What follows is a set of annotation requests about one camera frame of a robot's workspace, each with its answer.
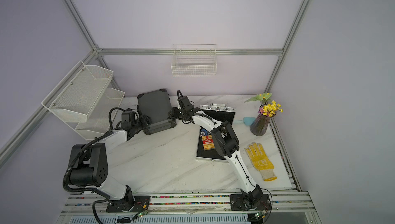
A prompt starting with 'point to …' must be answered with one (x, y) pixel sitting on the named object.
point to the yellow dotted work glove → (260, 161)
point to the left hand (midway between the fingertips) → (150, 123)
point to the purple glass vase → (259, 125)
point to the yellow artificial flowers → (270, 107)
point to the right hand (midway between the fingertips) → (171, 116)
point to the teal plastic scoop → (247, 120)
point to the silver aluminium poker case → (220, 113)
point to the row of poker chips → (203, 132)
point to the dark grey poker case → (156, 106)
